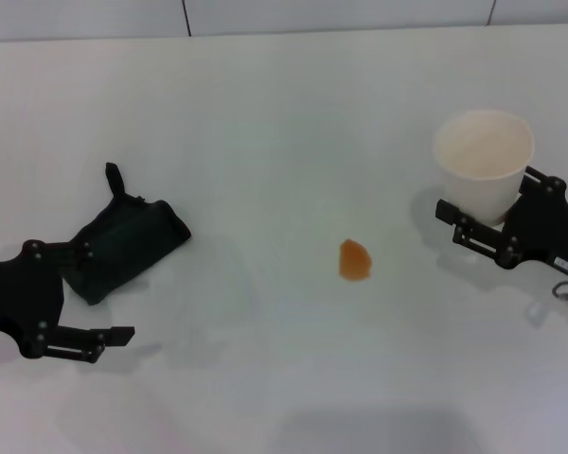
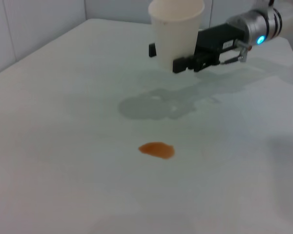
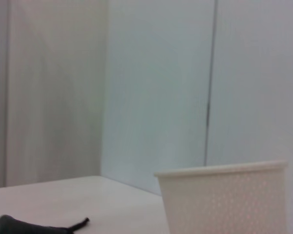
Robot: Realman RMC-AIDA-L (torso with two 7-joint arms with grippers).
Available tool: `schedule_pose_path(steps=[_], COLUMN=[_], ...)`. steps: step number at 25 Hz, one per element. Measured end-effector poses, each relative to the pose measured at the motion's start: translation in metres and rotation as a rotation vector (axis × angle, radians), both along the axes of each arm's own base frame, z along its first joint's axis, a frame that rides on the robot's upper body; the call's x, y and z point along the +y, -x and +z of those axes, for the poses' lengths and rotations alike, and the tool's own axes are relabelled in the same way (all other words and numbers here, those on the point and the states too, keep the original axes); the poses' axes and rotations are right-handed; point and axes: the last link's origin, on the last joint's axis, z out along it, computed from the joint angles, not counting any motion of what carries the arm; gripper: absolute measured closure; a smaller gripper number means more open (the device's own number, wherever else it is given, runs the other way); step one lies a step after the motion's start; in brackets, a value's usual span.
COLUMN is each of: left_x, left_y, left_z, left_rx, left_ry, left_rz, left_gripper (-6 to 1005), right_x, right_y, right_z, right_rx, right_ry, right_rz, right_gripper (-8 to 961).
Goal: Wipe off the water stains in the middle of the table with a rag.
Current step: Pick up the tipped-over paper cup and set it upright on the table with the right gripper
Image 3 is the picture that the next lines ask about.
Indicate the white paper cup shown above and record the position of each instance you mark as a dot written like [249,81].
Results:
[222,200]

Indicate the dark blue rag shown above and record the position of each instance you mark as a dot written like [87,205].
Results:
[17,226]

